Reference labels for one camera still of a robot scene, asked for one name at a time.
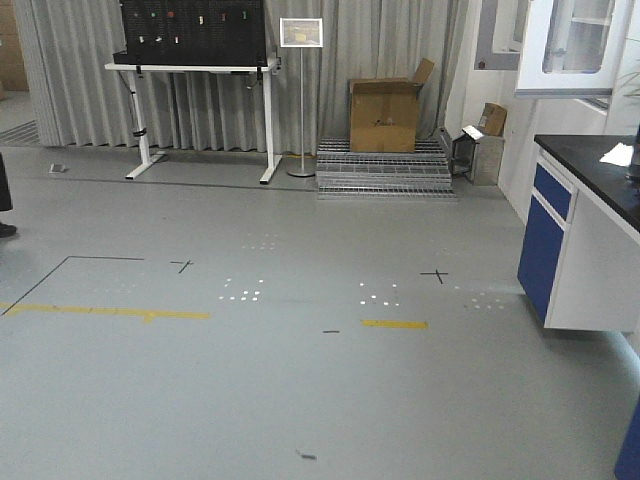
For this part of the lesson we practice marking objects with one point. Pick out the stacked metal grates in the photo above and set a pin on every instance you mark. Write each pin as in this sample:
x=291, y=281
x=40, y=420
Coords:
x=418, y=175

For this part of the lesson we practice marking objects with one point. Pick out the large open cardboard box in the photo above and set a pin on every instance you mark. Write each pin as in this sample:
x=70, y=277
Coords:
x=384, y=112

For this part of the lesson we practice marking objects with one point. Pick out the open metal box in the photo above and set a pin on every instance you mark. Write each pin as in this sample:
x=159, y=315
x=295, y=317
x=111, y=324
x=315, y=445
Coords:
x=473, y=155

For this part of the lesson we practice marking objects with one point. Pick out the white standing desk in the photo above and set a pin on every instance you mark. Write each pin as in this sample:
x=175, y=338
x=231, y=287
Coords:
x=207, y=105

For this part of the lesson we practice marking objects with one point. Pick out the grey curtain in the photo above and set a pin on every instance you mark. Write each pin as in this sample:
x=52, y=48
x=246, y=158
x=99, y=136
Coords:
x=66, y=44

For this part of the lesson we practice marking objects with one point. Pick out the small cardboard box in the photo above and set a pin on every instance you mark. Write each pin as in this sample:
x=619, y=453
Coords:
x=492, y=119

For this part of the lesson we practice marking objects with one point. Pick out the black pegboard panel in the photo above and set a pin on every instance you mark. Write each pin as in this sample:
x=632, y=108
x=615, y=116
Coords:
x=193, y=33

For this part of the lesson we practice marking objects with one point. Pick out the blue white lab counter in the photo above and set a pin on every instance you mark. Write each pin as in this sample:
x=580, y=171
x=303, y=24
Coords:
x=579, y=264

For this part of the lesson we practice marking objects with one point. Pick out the white paper on counter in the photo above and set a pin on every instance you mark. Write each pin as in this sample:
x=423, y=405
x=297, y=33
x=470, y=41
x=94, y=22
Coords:
x=620, y=155

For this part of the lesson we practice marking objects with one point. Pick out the person leg and shoe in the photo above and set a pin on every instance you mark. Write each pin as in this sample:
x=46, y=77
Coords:
x=7, y=230

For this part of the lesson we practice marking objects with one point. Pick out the sign stand with frame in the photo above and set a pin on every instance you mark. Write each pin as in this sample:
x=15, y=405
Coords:
x=301, y=33

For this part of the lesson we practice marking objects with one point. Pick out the white wall cabinet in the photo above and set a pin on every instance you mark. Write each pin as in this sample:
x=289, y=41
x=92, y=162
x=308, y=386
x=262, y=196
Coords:
x=572, y=48

